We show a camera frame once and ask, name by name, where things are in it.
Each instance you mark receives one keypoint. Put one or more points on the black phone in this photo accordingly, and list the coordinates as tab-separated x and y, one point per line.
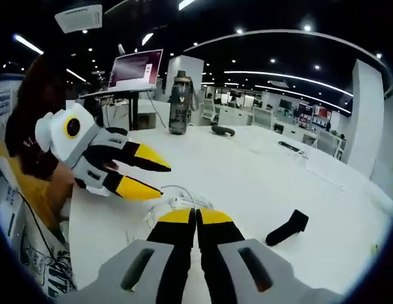
286	229

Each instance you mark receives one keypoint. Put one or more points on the black oval device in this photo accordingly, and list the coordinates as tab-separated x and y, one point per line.
220	129

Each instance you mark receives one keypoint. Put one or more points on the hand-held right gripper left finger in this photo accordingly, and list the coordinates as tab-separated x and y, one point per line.
171	247

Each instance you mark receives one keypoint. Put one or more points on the standing desk with black legs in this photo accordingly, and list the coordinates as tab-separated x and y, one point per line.
133	107

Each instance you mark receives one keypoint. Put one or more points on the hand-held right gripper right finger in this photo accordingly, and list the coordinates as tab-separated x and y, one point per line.
215	247

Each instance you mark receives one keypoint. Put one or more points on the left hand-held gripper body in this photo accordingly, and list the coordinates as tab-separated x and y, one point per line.
61	139

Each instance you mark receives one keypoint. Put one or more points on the person in yellow shirt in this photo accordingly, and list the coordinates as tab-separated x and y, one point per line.
35	104

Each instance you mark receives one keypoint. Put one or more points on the computer monitor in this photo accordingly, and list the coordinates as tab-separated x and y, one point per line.
136	68

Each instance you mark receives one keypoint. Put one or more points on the white desktop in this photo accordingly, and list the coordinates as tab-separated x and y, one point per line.
247	177

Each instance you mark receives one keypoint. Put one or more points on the person's white printed shirt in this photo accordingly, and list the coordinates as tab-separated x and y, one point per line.
31	253

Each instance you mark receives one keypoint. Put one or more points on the red wall display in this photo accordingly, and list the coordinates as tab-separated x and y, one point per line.
320	118

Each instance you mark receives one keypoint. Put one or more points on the white standing banner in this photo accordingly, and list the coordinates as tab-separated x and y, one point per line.
6	101

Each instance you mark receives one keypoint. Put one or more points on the ceiling air conditioner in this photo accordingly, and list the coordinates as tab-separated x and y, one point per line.
79	19

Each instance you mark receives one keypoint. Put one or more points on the dark printed water bottle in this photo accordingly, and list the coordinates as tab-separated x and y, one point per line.
180	111

